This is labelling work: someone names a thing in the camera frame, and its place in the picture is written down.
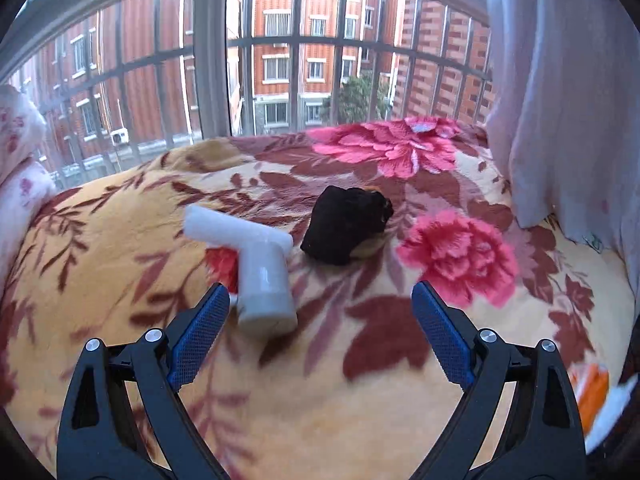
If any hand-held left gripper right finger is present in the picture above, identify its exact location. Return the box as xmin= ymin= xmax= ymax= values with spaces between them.
xmin=410 ymin=280 xmax=587 ymax=480

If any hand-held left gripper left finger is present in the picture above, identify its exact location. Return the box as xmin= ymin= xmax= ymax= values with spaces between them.
xmin=56 ymin=282 xmax=232 ymax=480

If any blackened banana peel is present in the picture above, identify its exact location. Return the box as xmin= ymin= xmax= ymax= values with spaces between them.
xmin=299 ymin=185 xmax=395 ymax=266

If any red white candy wrapper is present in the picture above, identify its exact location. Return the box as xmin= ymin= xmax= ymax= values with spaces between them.
xmin=205 ymin=247 xmax=241 ymax=309

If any white plastic pipe fitting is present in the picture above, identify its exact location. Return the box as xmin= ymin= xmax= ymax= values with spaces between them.
xmin=183 ymin=203 xmax=299 ymax=336

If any yellow floral fleece blanket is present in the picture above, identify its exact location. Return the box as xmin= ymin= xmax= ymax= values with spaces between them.
xmin=0 ymin=116 xmax=640 ymax=480

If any orange white plastic wrapper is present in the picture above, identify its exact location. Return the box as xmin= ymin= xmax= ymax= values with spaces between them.
xmin=569 ymin=362 xmax=637 ymax=454

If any folded floral quilt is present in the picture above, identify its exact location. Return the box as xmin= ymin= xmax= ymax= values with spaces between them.
xmin=0 ymin=84 xmax=59 ymax=282

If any sheer white curtain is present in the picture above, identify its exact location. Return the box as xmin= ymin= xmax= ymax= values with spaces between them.
xmin=479 ymin=0 xmax=640 ymax=257

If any window with metal grille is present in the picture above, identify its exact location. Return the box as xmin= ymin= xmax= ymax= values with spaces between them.
xmin=0 ymin=0 xmax=497 ymax=187

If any red brick building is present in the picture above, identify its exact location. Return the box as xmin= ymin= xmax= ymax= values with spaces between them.
xmin=7 ymin=0 xmax=493 ymax=181

